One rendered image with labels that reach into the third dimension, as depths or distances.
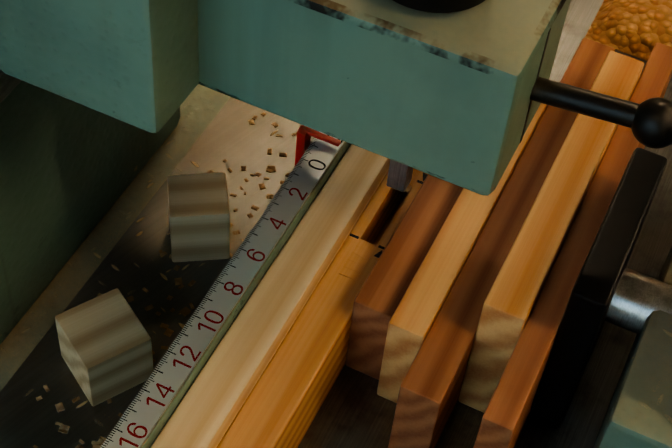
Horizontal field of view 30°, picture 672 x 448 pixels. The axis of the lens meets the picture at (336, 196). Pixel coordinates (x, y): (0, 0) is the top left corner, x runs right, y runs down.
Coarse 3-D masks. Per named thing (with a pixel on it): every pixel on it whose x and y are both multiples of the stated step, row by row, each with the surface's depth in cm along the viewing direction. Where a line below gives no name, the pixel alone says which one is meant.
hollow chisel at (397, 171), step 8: (392, 160) 57; (392, 168) 57; (400, 168) 57; (408, 168) 57; (392, 176) 57; (400, 176) 57; (408, 176) 57; (392, 184) 58; (400, 184) 57; (408, 184) 58
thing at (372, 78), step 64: (256, 0) 49; (320, 0) 48; (384, 0) 48; (512, 0) 49; (256, 64) 52; (320, 64) 50; (384, 64) 48; (448, 64) 47; (512, 64) 46; (320, 128) 52; (384, 128) 51; (448, 128) 49; (512, 128) 49
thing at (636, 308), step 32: (640, 160) 54; (640, 192) 52; (608, 224) 51; (640, 224) 51; (608, 256) 50; (576, 288) 49; (608, 288) 49; (640, 288) 53; (576, 320) 50; (608, 320) 54; (640, 320) 53; (576, 352) 51; (544, 384) 54; (576, 384) 53; (544, 416) 55
